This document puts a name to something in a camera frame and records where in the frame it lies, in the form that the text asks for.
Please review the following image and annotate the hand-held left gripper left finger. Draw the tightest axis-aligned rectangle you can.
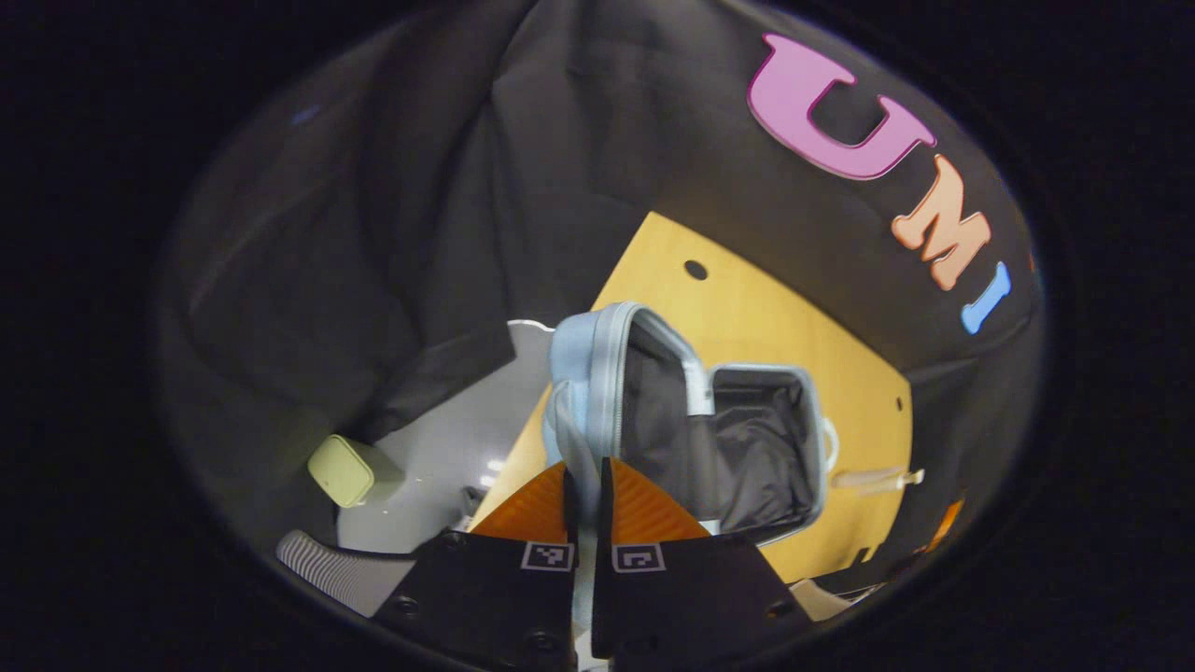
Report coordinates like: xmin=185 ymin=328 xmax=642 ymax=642
xmin=372 ymin=460 xmax=580 ymax=671

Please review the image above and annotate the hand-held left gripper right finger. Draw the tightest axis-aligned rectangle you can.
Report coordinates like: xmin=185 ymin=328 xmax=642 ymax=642
xmin=592 ymin=457 xmax=811 ymax=668

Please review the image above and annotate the light blue suitcase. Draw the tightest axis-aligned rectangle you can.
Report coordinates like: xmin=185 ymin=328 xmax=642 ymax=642
xmin=544 ymin=301 xmax=838 ymax=668

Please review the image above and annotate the pale green box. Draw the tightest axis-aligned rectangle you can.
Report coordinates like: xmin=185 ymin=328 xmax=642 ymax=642
xmin=307 ymin=434 xmax=376 ymax=509

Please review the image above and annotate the black backdrop cloth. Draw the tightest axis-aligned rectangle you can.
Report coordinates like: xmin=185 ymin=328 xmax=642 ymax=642
xmin=159 ymin=0 xmax=1047 ymax=598

